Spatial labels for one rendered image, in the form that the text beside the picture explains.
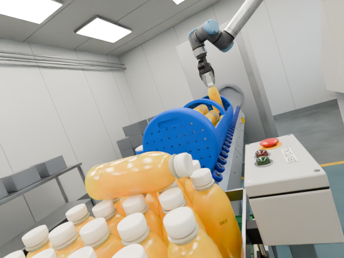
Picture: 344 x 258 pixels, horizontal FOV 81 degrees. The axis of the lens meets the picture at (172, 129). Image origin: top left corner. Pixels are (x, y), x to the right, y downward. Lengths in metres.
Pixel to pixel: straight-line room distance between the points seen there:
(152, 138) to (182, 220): 0.51
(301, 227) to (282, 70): 5.58
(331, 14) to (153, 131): 0.65
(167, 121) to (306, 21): 5.52
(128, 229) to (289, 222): 0.22
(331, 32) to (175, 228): 0.71
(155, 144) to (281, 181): 0.51
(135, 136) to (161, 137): 3.92
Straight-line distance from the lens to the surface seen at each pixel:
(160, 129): 0.72
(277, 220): 0.34
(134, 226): 0.29
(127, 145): 4.84
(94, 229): 0.34
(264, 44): 5.87
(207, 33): 1.36
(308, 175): 0.31
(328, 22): 0.81
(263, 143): 0.43
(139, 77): 6.75
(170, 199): 0.32
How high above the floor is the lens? 1.24
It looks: 6 degrees down
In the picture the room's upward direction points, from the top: 20 degrees counter-clockwise
